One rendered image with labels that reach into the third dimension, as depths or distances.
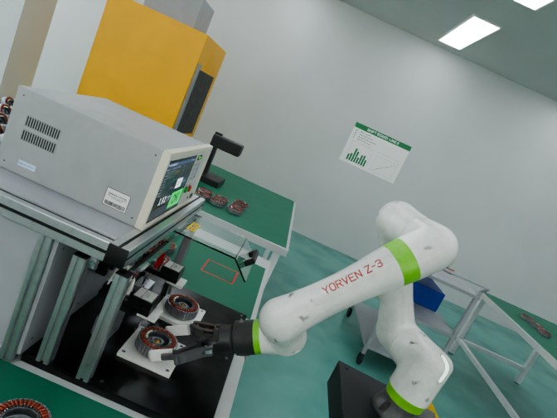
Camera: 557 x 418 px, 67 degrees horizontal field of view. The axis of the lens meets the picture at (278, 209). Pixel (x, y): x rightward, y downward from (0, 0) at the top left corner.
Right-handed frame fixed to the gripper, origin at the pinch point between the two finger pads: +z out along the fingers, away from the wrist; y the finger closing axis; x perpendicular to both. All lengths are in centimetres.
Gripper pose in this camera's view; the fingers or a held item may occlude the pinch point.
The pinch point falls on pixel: (162, 342)
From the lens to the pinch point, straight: 125.7
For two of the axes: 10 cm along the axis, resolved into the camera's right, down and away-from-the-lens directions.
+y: 0.7, -1.8, 9.8
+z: -9.9, 0.9, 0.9
